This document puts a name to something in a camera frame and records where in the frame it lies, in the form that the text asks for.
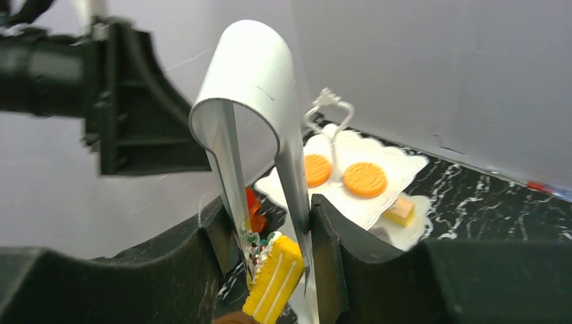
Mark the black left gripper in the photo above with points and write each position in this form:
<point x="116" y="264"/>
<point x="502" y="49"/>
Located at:
<point x="134" y="118"/>

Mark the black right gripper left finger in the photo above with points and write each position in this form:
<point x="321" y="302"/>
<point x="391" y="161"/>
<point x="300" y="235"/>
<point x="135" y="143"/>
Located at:
<point x="171" y="278"/>

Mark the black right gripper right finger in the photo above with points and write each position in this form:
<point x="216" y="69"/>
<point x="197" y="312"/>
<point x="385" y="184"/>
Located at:
<point x="495" y="281"/>

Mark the yellow decorated cake slice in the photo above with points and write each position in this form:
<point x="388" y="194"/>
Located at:
<point x="277" y="272"/>

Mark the metal serving tongs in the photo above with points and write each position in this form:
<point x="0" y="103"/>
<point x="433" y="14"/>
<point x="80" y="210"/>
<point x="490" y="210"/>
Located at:
<point x="245" y="113"/>

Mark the round sandwich biscuit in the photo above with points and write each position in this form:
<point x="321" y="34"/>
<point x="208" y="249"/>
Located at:
<point x="318" y="169"/>
<point x="365" y="179"/>

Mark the white three-tier cake stand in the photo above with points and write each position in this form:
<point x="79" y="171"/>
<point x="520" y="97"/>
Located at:
<point x="357" y="277"/>

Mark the yellow layered cake piece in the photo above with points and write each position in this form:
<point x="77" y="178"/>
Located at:
<point x="401" y="213"/>

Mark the chocolate swirl roll cake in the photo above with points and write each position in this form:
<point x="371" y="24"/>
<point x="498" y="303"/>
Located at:
<point x="381" y="234"/>

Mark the brown round wooden lid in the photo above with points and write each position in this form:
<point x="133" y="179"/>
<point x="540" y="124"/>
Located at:
<point x="237" y="317"/>

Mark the orange plastic cup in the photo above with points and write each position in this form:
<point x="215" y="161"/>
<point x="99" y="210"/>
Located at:
<point x="258" y="221"/>

